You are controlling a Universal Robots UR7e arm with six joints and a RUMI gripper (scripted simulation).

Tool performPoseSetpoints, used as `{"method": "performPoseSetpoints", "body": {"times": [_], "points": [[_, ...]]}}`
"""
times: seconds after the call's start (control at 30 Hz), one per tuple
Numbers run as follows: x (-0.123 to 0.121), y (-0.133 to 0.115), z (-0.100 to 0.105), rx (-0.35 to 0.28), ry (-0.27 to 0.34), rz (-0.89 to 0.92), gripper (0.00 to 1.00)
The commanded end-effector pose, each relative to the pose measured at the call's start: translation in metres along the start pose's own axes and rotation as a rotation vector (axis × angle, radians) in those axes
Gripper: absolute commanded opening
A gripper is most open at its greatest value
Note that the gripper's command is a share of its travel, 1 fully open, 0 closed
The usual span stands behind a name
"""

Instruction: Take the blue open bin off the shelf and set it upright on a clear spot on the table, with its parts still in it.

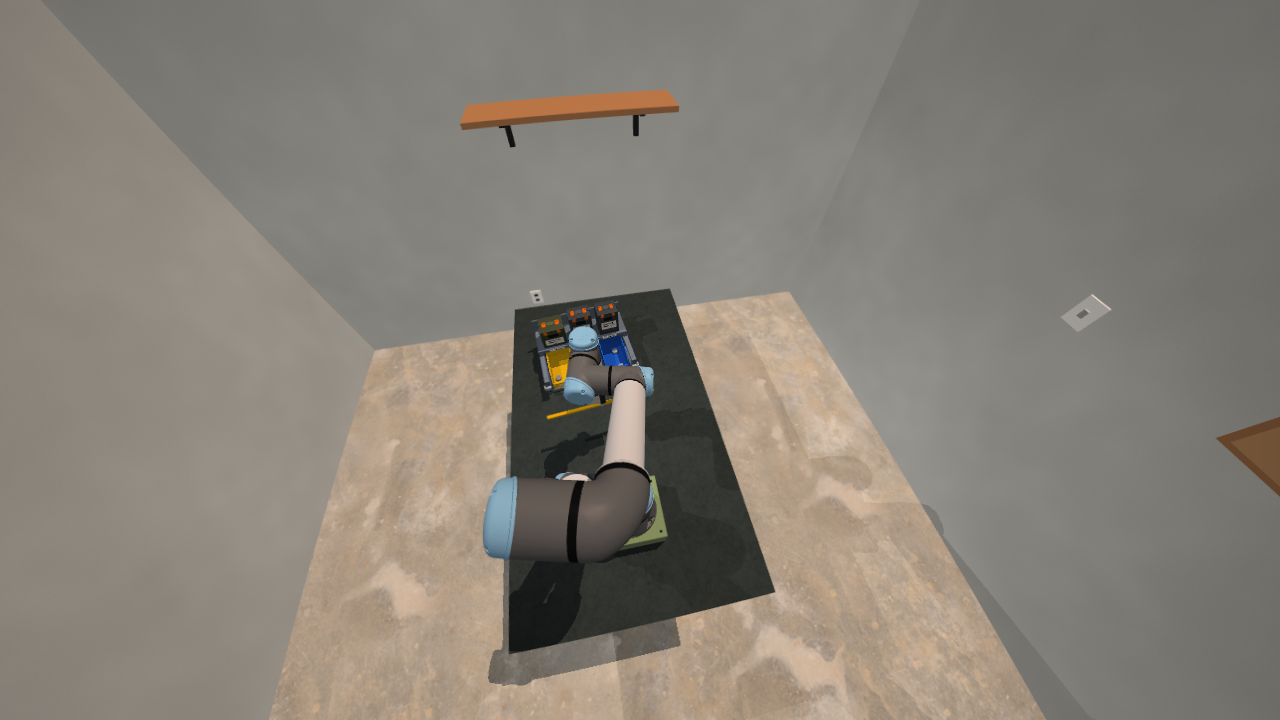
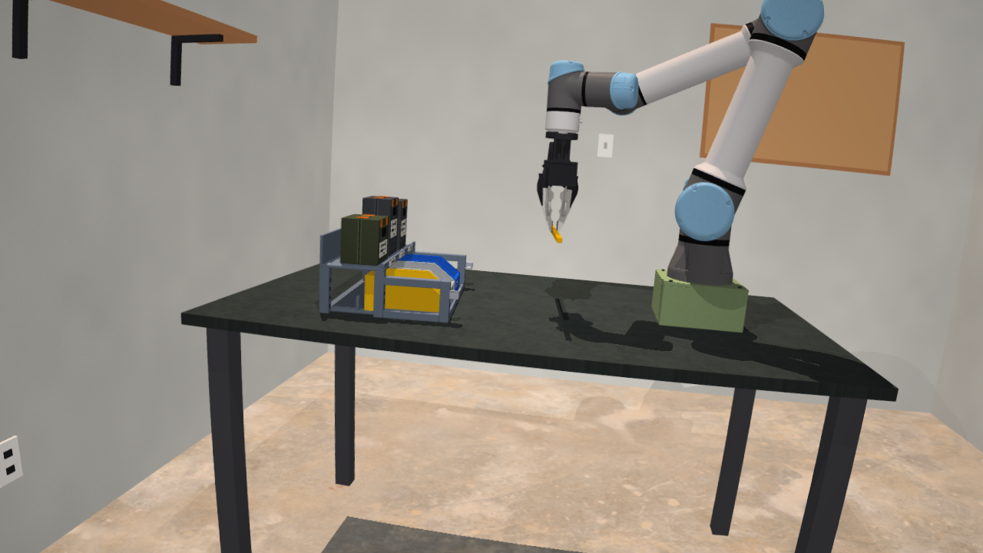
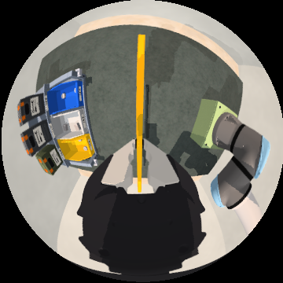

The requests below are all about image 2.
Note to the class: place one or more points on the olive green storage case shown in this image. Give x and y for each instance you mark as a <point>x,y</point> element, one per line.
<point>364,239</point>

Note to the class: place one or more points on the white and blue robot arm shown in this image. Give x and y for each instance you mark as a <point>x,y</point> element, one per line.
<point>704,211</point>

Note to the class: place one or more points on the yellow open bin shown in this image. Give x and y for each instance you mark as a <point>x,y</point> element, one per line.
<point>404,297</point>

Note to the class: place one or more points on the blue bin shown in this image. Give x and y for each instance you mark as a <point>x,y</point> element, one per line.
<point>440,261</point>

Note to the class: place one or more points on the dark grey tool case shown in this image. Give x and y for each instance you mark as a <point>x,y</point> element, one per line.
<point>402,219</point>
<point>384,206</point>

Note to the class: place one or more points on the grey metal shelf rack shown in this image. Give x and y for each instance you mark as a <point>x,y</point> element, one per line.
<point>352,300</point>

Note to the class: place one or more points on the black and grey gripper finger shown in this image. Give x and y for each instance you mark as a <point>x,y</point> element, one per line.
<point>545,196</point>
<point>567,199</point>

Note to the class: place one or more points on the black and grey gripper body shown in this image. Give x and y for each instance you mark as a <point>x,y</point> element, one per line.
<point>565,173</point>

